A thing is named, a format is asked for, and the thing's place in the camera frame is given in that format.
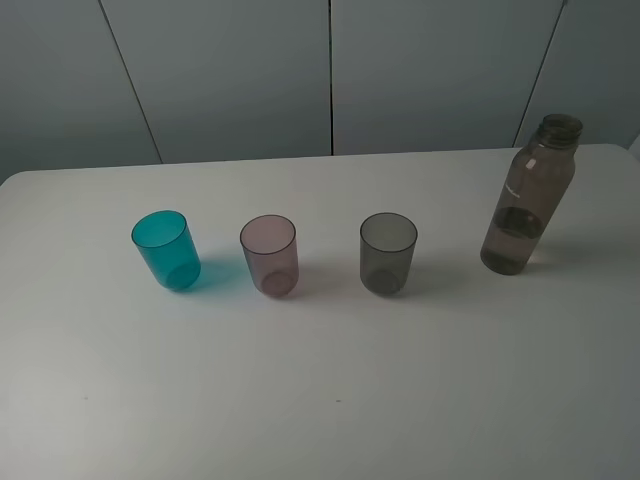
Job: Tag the brown translucent water bottle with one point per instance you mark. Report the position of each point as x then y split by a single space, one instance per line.
536 182

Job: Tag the pink translucent plastic cup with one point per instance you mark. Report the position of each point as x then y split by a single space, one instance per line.
270 249

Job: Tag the grey translucent plastic cup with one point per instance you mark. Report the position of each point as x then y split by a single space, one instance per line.
387 244

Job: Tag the teal plastic cup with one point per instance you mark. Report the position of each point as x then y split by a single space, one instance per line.
164 241

